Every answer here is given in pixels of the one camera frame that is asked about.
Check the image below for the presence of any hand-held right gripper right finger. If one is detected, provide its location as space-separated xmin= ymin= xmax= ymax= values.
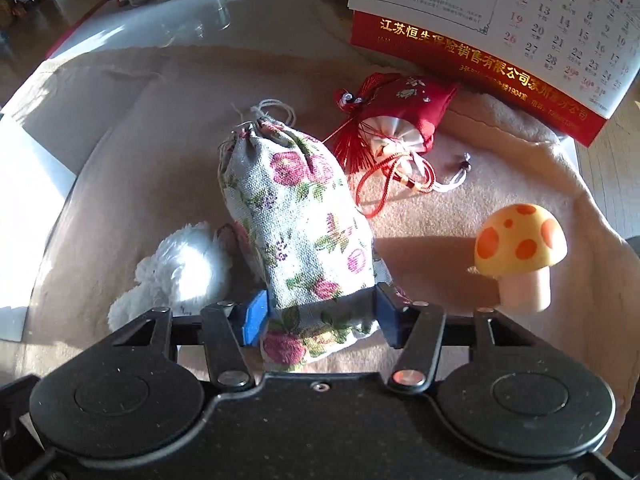
xmin=375 ymin=282 xmax=541 ymax=395

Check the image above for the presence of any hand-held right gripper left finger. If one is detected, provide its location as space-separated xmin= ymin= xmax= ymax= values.
xmin=107 ymin=289 xmax=271 ymax=394

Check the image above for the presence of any floral drawstring pouch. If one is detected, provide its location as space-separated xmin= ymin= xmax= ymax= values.
xmin=216 ymin=99 xmax=397 ymax=374

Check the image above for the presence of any white plush toy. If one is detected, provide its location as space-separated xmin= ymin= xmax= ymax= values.
xmin=107 ymin=221 xmax=235 ymax=333

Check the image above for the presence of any yellow mushroom toy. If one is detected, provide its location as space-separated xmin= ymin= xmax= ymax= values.
xmin=473 ymin=203 xmax=569 ymax=314

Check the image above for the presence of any beige table cloth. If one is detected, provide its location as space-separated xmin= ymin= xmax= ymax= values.
xmin=22 ymin=45 xmax=632 ymax=461

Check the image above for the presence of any desk calendar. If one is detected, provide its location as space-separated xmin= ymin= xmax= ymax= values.
xmin=347 ymin=0 xmax=640 ymax=149

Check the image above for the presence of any red drawstring pouch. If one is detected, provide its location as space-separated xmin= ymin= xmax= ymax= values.
xmin=322 ymin=72 xmax=474 ymax=219

